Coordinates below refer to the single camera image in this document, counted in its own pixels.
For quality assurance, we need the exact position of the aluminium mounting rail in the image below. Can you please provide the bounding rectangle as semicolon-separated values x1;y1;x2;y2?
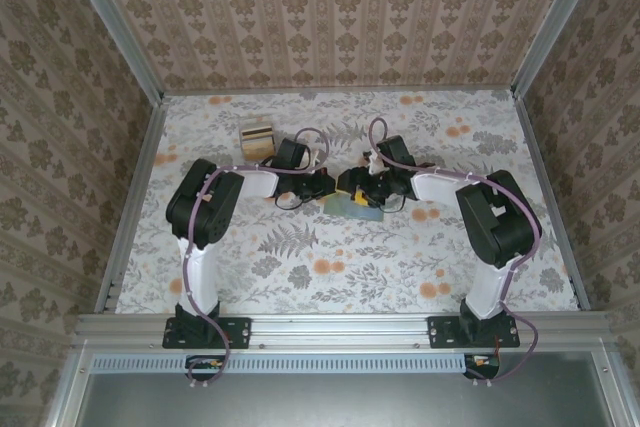
74;311;614;348

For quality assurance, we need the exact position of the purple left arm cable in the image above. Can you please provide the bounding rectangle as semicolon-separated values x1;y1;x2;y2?
182;126;330;391

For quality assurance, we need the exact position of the aluminium table end rail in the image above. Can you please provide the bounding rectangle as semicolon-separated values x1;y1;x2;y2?
162;85;516;97

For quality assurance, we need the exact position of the gold card with black stripe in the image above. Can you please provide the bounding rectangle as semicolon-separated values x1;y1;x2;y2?
239;121;274;142

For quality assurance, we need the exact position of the grey metal panel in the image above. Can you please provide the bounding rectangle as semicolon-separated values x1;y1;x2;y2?
74;371;624;427

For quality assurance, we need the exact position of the slotted grey cable duct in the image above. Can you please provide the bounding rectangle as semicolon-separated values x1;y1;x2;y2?
92;352;501;374

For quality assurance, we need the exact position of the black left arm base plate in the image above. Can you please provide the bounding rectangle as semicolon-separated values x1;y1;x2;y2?
162;315;252;351

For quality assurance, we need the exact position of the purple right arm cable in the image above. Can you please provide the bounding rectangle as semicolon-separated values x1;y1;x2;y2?
368;117;545;388

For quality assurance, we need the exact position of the floral tablecloth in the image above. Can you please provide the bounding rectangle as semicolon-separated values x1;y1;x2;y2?
115;89;581;316

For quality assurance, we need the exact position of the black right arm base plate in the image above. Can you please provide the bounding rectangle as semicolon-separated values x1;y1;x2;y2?
428;315;521;350

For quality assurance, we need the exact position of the aluminium frame post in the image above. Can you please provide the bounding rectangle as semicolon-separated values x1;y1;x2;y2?
509;0;611;101
59;0;166;104

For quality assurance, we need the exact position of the plain gold credit card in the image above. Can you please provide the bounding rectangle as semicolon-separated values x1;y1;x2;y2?
242;139;278;162

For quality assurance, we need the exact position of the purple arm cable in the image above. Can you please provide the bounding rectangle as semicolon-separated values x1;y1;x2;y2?
182;126;330;391
368;117;545;388

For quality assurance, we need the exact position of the aluminium table side rail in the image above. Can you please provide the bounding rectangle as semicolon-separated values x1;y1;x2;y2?
513;94;592;312
93;96;169;316

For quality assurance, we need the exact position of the black connector board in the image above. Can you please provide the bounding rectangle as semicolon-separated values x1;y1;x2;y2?
463;354;501;379
185;354;227;382

